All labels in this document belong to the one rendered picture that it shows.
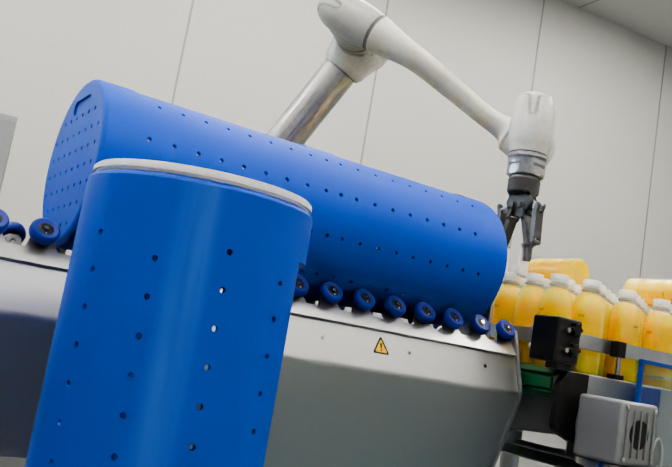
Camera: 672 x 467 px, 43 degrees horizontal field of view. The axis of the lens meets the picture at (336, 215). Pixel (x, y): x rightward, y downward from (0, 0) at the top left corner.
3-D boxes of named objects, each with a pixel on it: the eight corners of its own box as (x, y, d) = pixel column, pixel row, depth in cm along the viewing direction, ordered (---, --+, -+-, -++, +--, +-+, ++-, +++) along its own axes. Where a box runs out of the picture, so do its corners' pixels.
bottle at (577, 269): (565, 272, 199) (508, 271, 214) (579, 294, 201) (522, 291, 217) (580, 252, 202) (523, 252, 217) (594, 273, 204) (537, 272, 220)
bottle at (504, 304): (499, 360, 200) (510, 282, 203) (521, 364, 194) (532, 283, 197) (477, 356, 196) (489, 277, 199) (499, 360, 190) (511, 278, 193)
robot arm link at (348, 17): (385, 3, 213) (397, 23, 226) (330, -30, 218) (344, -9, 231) (355, 47, 213) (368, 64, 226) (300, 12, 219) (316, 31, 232)
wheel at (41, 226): (27, 220, 128) (32, 212, 127) (57, 227, 130) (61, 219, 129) (26, 243, 125) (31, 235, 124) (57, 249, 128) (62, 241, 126)
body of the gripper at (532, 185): (500, 176, 203) (495, 214, 201) (526, 173, 196) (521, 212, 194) (522, 183, 207) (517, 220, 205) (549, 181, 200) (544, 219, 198)
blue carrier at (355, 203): (29, 250, 149) (62, 97, 154) (412, 327, 196) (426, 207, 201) (81, 240, 125) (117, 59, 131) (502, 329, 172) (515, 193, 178)
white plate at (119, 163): (231, 163, 90) (229, 174, 89) (349, 218, 113) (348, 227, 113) (46, 153, 103) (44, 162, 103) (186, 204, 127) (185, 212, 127)
